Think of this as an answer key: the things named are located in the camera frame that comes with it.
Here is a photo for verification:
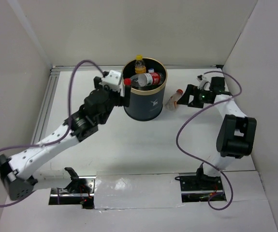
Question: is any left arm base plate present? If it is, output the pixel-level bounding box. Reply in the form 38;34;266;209
48;176;96;209

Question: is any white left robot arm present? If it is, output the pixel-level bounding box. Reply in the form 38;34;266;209
0;70;130;201

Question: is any clear bottle red cap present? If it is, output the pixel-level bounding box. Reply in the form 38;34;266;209
165;89;183;111

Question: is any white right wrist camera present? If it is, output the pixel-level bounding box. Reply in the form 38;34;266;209
197;75;210;90

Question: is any clear bottle yellow cap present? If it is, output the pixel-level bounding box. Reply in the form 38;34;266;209
134;55;146;74

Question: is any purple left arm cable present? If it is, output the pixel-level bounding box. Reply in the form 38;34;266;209
0;59;105;208

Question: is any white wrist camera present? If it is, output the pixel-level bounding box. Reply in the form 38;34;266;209
197;75;210;90
100;70;122;92

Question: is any aluminium frame rail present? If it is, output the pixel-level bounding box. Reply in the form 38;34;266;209
31;64;224;144

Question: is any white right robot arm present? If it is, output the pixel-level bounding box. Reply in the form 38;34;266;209
177;75;257;189

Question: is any dark bin with gold rim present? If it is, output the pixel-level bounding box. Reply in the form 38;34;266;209
122;57;168;121

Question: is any clear bottle red label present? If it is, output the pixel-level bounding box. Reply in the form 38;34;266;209
123;72;165;87

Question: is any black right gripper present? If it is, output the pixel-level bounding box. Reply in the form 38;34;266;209
177;84;212;109

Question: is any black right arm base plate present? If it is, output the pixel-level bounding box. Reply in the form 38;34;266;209
175;175;226;203

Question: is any silver tape sheet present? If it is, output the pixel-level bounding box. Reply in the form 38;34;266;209
94;174;183;209

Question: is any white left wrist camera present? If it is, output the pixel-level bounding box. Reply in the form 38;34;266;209
100;70;122;92

